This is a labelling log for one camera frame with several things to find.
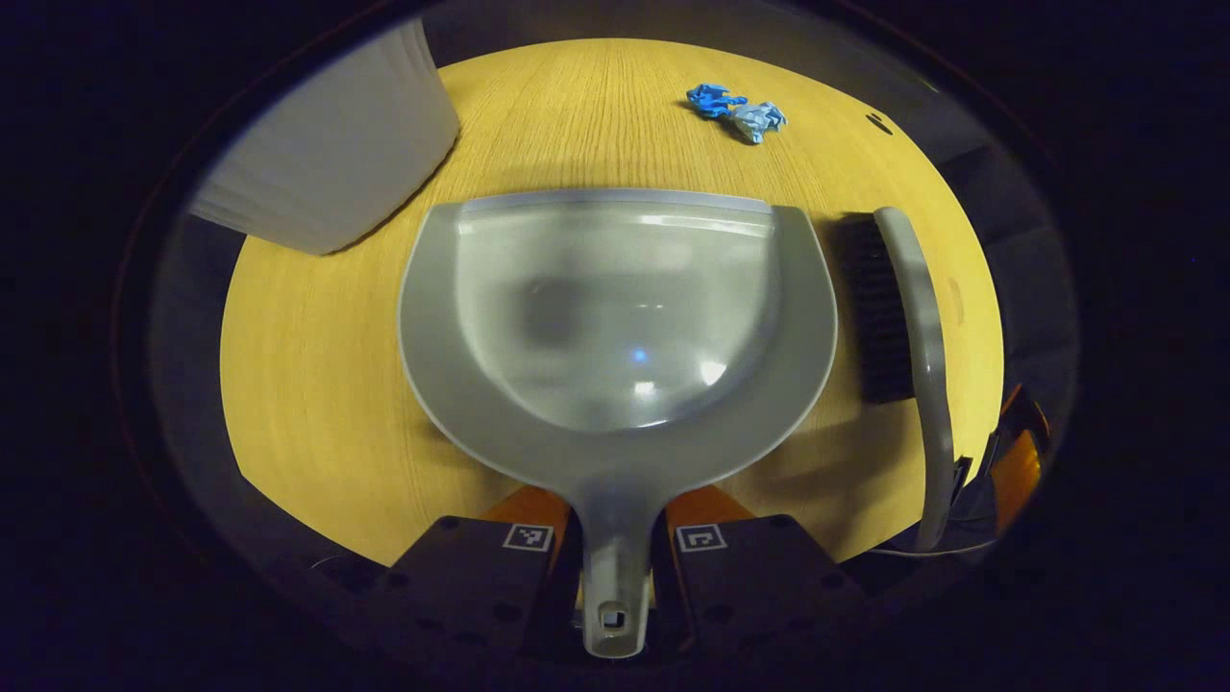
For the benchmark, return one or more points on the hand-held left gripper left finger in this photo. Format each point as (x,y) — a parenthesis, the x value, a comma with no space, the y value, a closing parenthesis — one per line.
(461,586)

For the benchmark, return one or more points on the dark blue paper trash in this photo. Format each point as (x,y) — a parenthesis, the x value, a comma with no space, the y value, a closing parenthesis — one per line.
(713,99)

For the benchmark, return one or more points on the small grey broom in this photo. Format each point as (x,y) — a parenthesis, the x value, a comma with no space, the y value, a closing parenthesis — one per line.
(927,327)

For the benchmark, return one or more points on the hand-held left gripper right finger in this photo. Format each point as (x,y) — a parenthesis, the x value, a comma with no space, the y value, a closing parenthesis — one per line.
(759,586)

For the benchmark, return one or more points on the light blue paper trash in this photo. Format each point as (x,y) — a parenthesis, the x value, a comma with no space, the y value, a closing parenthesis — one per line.
(759,120)

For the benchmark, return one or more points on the wooden desktop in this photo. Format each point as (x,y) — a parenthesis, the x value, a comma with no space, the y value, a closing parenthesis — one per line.
(317,384)

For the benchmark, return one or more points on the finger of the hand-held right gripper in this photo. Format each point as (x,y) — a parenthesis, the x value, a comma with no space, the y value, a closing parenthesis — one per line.
(1020,471)
(972,500)

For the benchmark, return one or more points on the grey plastic dustpan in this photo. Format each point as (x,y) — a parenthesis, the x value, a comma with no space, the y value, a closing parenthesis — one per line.
(615,317)

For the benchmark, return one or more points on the grey plastic garbage bin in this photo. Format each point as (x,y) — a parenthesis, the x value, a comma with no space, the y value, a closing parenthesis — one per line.
(336,144)

